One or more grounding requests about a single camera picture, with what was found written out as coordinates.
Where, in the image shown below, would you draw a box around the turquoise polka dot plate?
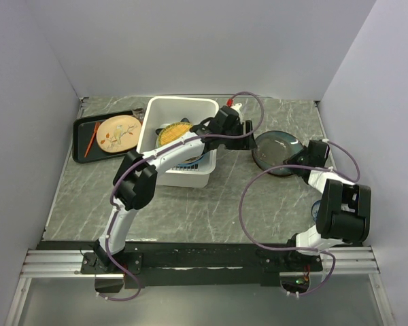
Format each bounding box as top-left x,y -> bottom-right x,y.
177,154 -> 205,167

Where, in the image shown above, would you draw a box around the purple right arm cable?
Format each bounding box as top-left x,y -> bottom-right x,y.
239,139 -> 362,296

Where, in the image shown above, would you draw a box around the peach bird-painted plate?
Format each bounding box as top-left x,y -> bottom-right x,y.
96,115 -> 142,153

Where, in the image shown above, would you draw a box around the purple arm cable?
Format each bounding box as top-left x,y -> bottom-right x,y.
239,139 -> 362,296
97,90 -> 266,303

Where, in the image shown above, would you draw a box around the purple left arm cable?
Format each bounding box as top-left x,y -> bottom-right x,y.
97,90 -> 266,303

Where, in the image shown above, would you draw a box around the orange chopsticks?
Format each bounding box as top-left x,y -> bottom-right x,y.
84,122 -> 101,158

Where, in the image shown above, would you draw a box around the blue star-shaped dish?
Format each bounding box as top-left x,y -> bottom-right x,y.
155,118 -> 190,135

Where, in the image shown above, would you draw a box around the small blue patterned dish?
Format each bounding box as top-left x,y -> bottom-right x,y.
311,200 -> 321,223

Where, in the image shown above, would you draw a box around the white plastic bin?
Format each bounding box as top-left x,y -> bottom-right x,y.
137,96 -> 219,188

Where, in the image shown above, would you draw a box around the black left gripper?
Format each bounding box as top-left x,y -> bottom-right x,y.
221,121 -> 258,151

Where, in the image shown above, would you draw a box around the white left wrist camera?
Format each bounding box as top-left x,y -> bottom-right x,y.
226,98 -> 244,120

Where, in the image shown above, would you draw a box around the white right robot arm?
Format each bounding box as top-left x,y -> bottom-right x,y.
284,139 -> 371,270

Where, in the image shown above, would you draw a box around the clear textured glass plate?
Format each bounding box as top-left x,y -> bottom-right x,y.
252,130 -> 303,170

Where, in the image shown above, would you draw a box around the round woven bamboo mat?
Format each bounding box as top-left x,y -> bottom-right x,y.
156,122 -> 192,148

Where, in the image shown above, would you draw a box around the black serving tray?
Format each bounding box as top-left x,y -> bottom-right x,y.
72,110 -> 135,164

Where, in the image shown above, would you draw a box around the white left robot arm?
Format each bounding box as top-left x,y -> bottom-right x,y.
94,105 -> 256,273

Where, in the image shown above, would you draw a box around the small clear glass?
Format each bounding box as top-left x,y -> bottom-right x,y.
131,107 -> 146,123

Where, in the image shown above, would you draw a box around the dark blue floral plate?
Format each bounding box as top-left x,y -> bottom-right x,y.
251,132 -> 307,177

